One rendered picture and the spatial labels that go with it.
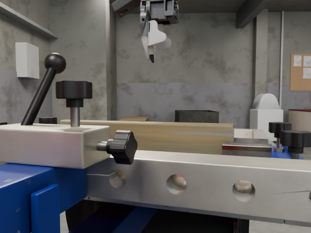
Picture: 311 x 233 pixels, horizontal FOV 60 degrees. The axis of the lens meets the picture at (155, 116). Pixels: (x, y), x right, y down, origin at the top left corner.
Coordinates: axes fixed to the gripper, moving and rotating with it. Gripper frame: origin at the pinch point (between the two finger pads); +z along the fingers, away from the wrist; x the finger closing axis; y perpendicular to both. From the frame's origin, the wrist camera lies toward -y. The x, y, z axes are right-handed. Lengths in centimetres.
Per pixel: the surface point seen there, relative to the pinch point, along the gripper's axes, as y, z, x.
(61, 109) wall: -332, 33, 475
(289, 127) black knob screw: 31.2, 16.4, -9.4
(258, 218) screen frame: 23.1, 26.0, -31.0
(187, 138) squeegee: 12.0, 18.6, -14.2
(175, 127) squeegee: 9.6, 16.5, -14.1
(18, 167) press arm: -0.5, 17.5, -44.8
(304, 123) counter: 213, 67, 645
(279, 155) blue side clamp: 29.0, 21.5, -12.0
